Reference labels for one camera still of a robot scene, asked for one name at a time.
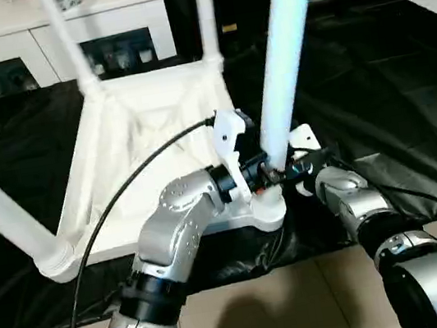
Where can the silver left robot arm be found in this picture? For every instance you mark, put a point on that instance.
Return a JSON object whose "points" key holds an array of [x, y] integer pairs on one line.
{"points": [[177, 220]]}

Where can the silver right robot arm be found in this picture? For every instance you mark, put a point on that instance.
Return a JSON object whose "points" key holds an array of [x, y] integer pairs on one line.
{"points": [[365, 199]]}

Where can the white cup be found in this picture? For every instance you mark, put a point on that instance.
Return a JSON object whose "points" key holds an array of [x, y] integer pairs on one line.
{"points": [[98, 68], [122, 61], [145, 55]]}

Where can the small tan tag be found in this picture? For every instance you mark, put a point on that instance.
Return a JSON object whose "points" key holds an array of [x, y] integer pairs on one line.
{"points": [[230, 28]]}

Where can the white plastic table top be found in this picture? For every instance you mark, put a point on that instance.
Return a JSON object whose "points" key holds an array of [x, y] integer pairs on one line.
{"points": [[132, 115]]}

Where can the black mat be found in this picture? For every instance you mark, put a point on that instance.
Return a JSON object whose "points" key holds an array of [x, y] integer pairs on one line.
{"points": [[376, 85]]}

